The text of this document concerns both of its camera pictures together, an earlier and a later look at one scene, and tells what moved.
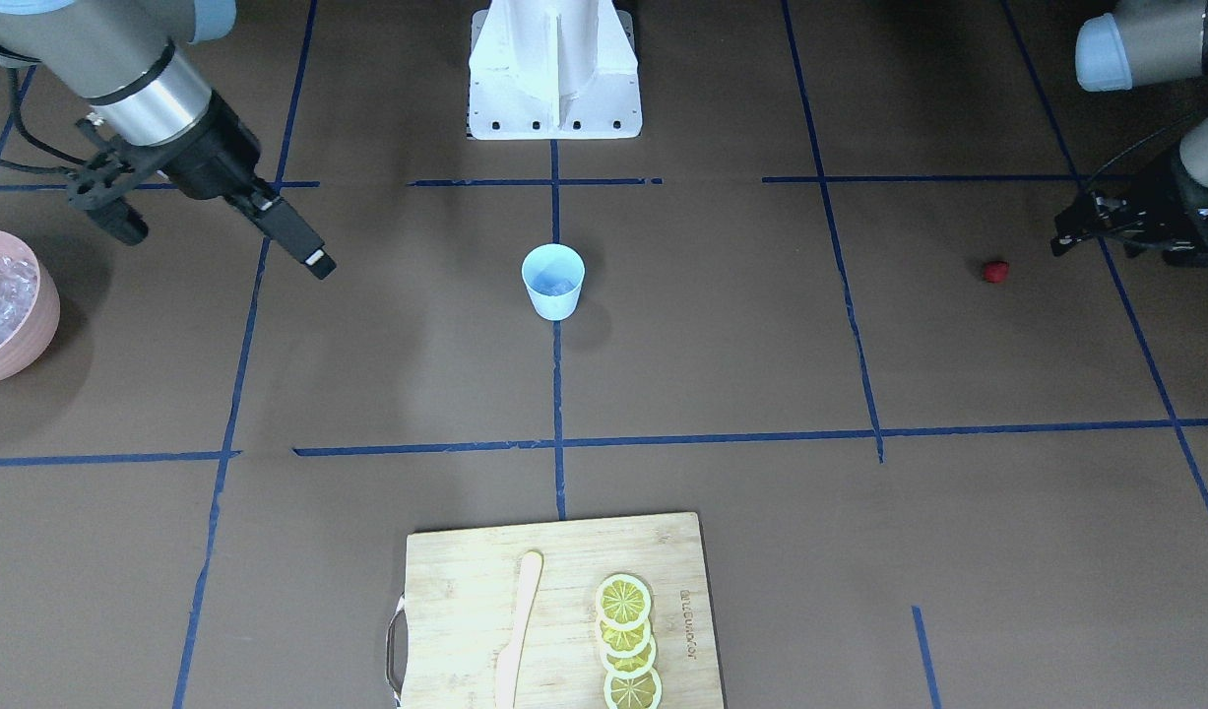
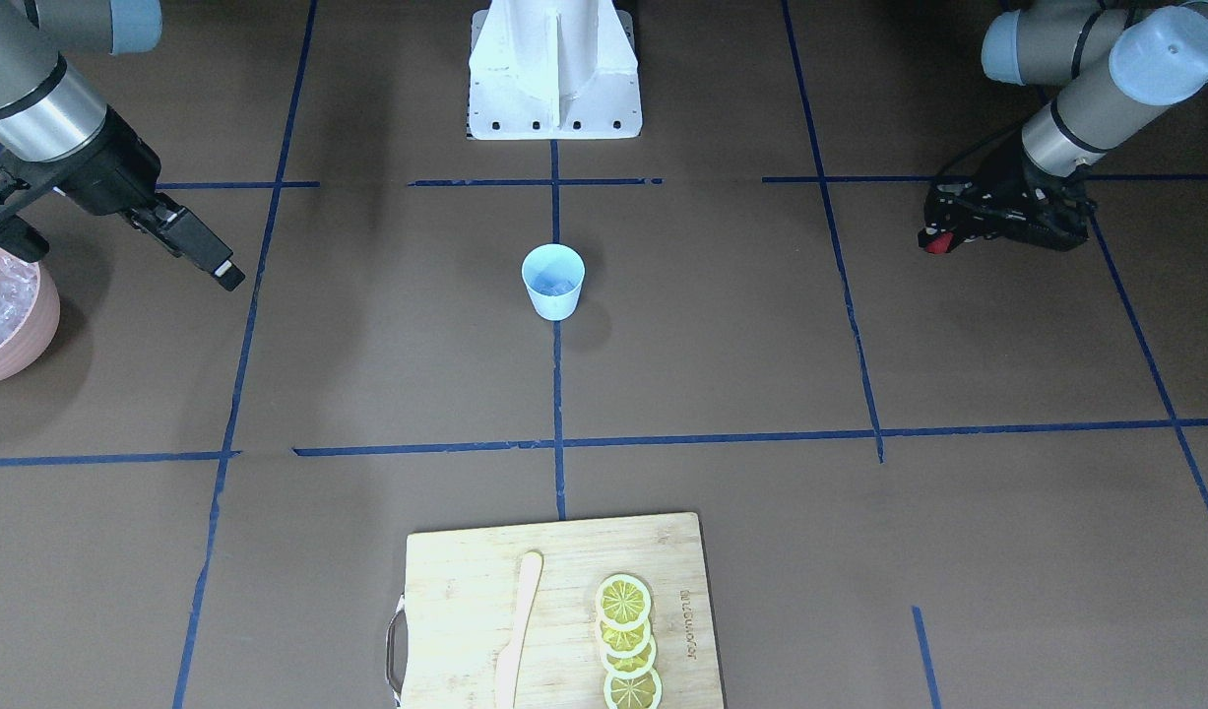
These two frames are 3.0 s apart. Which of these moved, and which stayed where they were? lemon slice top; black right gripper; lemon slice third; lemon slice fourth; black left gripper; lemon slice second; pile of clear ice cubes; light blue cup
Moved: black right gripper; black left gripper
Stayed: lemon slice second; lemon slice fourth; lemon slice third; light blue cup; pile of clear ice cubes; lemon slice top
